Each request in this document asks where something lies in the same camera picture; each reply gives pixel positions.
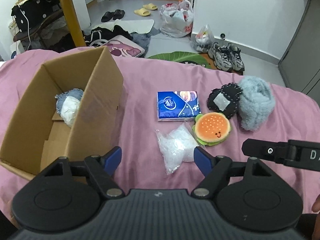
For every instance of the white floor mat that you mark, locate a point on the white floor mat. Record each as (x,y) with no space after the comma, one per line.
(131,26)

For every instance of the black slipper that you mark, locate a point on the black slipper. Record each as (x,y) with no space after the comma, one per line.
(107,16)
(118,14)

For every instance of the green leaf cartoon rug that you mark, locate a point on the green leaf cartoon rug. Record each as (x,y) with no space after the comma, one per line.
(183,57)

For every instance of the black slipper left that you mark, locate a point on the black slipper left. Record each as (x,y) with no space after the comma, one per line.
(107,16)

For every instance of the white plastic bag bundle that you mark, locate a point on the white plastic bag bundle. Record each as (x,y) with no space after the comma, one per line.
(69,110)

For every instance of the pink bear cushion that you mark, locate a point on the pink bear cushion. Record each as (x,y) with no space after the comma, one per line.
(121,46)

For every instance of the grey sneaker left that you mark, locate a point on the grey sneaker left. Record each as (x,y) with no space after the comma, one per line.
(220,56)

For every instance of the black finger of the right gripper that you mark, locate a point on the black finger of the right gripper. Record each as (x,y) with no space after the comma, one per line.
(265,150)

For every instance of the grey cabinet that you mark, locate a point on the grey cabinet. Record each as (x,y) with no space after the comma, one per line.
(299,66)

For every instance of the grey sneaker right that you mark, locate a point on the grey sneaker right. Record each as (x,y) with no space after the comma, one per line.
(235,57)

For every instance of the grey blue floor rug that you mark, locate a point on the grey blue floor rug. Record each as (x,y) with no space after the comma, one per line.
(143,40)

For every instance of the black stitched fabric pouch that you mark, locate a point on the black stitched fabric pouch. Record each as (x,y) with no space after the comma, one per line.
(225,100)

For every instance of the grey fluffy cloth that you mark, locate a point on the grey fluffy cloth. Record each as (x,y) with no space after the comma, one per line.
(256,102)

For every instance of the hamburger plush toy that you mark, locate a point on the hamburger plush toy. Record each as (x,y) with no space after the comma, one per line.
(211,129)

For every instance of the blue tissue pack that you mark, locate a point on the blue tissue pack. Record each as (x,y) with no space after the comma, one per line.
(177,105)

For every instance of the brown cardboard box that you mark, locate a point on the brown cardboard box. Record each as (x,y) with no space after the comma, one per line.
(37,135)

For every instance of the yellow slipper near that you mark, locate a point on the yellow slipper near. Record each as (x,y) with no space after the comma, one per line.
(142,12)

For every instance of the black polka dot bag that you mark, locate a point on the black polka dot bag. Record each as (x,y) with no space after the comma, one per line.
(32,12)

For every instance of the yellow slipper far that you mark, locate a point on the yellow slipper far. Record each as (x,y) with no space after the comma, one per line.
(150,7)

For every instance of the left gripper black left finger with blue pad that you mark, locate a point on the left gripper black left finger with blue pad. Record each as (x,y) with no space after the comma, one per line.
(101,169)

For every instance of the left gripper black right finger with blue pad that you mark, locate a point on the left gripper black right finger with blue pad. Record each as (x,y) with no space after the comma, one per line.
(215,171)

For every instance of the person's right hand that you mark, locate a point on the person's right hand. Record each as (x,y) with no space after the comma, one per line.
(316,205)

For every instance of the black slipper right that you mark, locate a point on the black slipper right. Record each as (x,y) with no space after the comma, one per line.
(118,14)

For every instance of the yellow leg round table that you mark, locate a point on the yellow leg round table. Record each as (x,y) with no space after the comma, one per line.
(71,20)

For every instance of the clear plastic bag of filling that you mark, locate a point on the clear plastic bag of filling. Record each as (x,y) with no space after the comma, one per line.
(176,147)

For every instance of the pink bed sheet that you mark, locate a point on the pink bed sheet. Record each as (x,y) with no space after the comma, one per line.
(142,164)

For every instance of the white red shopping bag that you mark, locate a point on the white red shopping bag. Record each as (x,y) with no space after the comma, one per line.
(177,19)

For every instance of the grey sneaker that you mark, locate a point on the grey sneaker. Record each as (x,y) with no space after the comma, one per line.
(235,57)
(220,56)

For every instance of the black clothes pile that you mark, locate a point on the black clothes pile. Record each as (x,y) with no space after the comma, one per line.
(100,33)

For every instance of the clear bag of items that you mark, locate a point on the clear bag of items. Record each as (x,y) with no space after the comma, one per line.
(203,40)

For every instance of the yellow slipper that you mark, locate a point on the yellow slipper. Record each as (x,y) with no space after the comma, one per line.
(142,12)
(150,7)

